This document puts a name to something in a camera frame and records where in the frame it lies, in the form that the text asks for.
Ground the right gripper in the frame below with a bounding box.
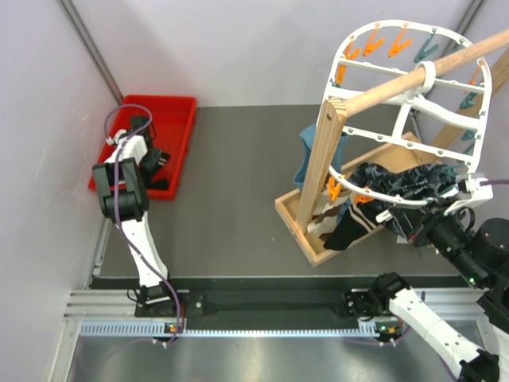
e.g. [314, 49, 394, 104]
[390, 193, 488, 287]

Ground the white grey clothespin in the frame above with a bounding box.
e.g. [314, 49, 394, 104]
[375, 210, 393, 224]

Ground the orange clothespin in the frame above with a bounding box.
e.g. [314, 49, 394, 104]
[354, 194, 374, 205]
[328, 177, 342, 201]

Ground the beige brown sock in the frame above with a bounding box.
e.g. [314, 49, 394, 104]
[307, 197, 348, 236]

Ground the white clip hanger frame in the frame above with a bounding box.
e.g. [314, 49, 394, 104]
[324, 20, 508, 205]

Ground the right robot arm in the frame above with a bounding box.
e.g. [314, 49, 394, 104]
[344, 205, 508, 381]

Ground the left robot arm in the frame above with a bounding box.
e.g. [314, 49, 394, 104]
[92, 111, 181, 318]

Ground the black striped sock upper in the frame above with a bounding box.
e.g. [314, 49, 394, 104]
[139, 148, 171, 190]

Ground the black striped sock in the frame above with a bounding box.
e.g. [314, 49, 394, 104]
[139, 148, 171, 190]
[323, 200, 385, 251]

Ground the red plastic tray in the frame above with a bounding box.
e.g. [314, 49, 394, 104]
[89, 95, 197, 201]

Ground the dark patterned cloth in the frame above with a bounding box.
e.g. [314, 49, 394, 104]
[348, 161, 466, 236]

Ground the black striped sock lower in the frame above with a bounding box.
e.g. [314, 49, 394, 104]
[323, 200, 385, 251]

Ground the wooden rack stand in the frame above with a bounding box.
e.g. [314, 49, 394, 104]
[274, 27, 509, 268]

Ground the teal cloth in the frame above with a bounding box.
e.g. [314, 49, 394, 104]
[293, 123, 348, 190]

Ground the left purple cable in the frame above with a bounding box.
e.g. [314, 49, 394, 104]
[103, 103, 186, 347]

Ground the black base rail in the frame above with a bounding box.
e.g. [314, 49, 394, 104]
[134, 276, 402, 333]

